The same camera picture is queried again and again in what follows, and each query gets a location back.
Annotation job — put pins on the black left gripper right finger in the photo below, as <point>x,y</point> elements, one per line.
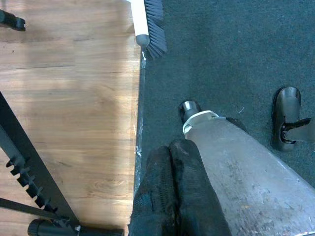
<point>194,196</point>

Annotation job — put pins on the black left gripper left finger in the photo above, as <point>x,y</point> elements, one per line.
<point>155,196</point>

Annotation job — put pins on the dark floor mat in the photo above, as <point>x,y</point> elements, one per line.
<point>221,61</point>

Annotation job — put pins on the silver robot right leg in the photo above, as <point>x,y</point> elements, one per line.
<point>285,103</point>

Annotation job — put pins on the black weight bench red trim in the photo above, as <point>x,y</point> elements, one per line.
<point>24,147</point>

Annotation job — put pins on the white broom dark bristles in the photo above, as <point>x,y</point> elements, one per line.
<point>140,17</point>

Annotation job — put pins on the black bench foot bar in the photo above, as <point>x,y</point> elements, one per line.
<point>12,20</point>

